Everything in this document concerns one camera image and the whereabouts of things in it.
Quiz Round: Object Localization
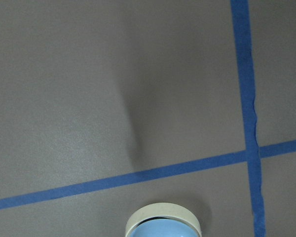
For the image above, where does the blue cream call bell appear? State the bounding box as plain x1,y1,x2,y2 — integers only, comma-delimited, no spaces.
125,202,202,237

